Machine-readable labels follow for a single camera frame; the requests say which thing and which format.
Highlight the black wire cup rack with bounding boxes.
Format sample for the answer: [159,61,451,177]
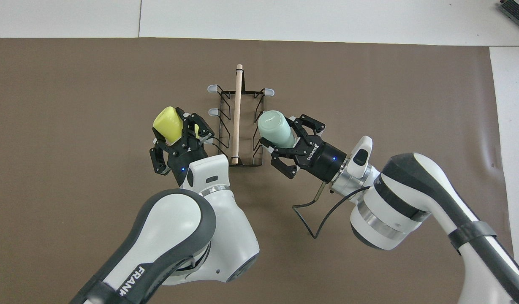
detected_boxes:
[207,64,275,167]

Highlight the yellow plastic cup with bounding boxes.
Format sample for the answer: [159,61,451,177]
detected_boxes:
[153,106,188,144]

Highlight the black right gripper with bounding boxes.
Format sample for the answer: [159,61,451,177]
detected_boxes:
[261,113,348,182]

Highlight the pale green plastic cup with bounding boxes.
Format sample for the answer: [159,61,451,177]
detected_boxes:
[258,111,296,149]

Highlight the brown table mat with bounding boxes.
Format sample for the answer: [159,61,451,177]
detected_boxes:
[0,37,515,304]

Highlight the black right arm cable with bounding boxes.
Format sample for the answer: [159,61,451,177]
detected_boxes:
[292,182,372,239]

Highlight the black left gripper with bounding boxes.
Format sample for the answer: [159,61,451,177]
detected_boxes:
[149,107,215,186]

